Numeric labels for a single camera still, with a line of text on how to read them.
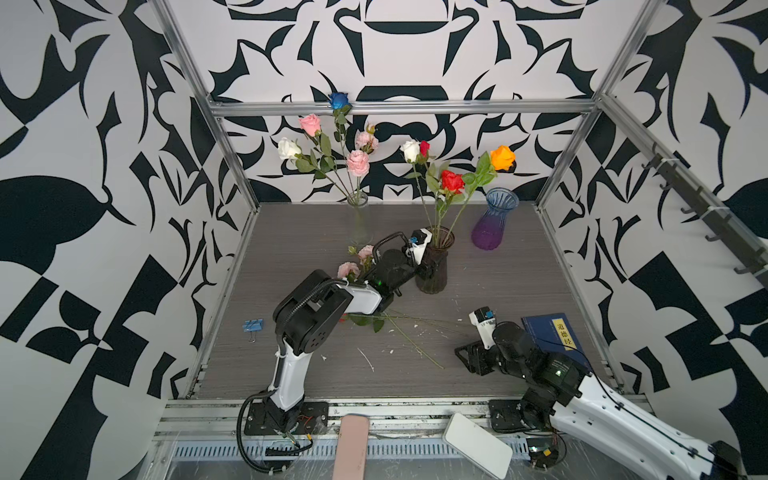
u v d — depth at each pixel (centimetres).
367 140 90
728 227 55
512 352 60
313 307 55
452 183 81
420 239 76
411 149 78
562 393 54
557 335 87
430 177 84
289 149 74
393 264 72
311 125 81
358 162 85
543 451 71
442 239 87
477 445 68
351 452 68
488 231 101
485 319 71
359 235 109
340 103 85
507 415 74
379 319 91
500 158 77
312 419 73
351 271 96
